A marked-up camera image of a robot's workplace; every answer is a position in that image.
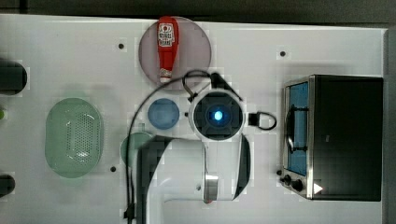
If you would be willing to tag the round grey plate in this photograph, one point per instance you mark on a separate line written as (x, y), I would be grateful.
(194, 50)

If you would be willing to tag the blue bowl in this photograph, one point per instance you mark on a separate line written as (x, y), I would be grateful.
(163, 114)

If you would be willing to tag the red ketchup bottle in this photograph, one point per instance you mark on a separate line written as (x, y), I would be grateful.
(167, 44)

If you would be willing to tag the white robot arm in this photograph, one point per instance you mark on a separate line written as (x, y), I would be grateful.
(213, 164)

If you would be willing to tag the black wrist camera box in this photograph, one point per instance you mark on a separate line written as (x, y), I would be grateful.
(254, 119)

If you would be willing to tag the black toaster oven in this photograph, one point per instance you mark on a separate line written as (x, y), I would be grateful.
(333, 138)

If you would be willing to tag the green perforated basket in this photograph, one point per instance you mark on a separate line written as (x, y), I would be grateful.
(74, 138)

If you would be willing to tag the black object at lower left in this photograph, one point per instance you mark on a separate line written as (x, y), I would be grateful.
(7, 184)

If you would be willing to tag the green cup with handle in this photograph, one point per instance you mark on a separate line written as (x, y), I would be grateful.
(131, 144)

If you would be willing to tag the black cylinder on table edge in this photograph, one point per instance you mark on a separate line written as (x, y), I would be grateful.
(13, 77)

